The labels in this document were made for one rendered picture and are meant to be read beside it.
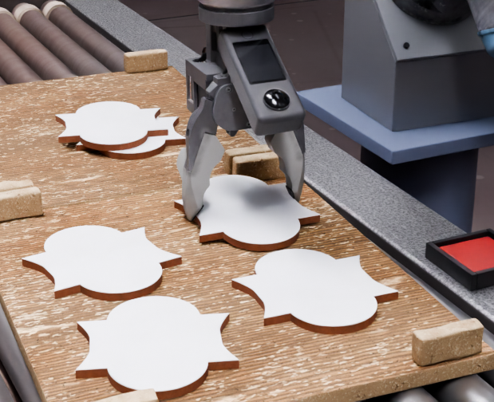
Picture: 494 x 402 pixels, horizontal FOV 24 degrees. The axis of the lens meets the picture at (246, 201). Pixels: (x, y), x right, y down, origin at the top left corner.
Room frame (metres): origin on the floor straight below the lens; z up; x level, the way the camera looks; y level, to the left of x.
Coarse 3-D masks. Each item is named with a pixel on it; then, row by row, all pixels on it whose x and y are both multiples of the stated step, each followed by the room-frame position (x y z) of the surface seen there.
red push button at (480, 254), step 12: (468, 240) 1.02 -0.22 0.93; (480, 240) 1.02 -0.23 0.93; (492, 240) 1.02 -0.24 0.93; (456, 252) 0.99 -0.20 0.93; (468, 252) 0.99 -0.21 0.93; (480, 252) 0.99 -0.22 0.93; (492, 252) 0.99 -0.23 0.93; (468, 264) 0.96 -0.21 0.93; (480, 264) 0.96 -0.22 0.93; (492, 264) 0.96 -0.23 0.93
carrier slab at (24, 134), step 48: (0, 96) 1.43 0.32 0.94; (48, 96) 1.43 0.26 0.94; (96, 96) 1.43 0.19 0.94; (144, 96) 1.43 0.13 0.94; (0, 144) 1.25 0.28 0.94; (48, 144) 1.25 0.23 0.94; (240, 144) 1.25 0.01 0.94; (48, 192) 1.12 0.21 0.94; (96, 192) 1.12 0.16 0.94; (144, 192) 1.12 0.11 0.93
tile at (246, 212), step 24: (216, 192) 1.07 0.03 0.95; (240, 192) 1.08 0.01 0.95; (264, 192) 1.08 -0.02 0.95; (216, 216) 1.02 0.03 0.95; (240, 216) 1.03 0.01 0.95; (264, 216) 1.03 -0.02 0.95; (288, 216) 1.03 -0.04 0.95; (312, 216) 1.03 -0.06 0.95; (240, 240) 0.98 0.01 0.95; (264, 240) 0.98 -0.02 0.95; (288, 240) 0.99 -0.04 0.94
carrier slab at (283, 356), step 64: (0, 256) 0.97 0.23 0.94; (192, 256) 0.97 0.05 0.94; (256, 256) 0.97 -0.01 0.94; (384, 256) 0.97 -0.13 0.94; (64, 320) 0.85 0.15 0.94; (256, 320) 0.85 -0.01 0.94; (384, 320) 0.85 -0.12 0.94; (448, 320) 0.85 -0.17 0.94; (64, 384) 0.75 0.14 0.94; (256, 384) 0.75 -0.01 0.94; (320, 384) 0.75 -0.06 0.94; (384, 384) 0.76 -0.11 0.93
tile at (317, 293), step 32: (288, 256) 0.95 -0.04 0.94; (320, 256) 0.95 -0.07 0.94; (256, 288) 0.89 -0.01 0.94; (288, 288) 0.89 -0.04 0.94; (320, 288) 0.89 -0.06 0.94; (352, 288) 0.89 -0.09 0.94; (384, 288) 0.89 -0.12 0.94; (288, 320) 0.85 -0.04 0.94; (320, 320) 0.83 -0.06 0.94; (352, 320) 0.83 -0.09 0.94
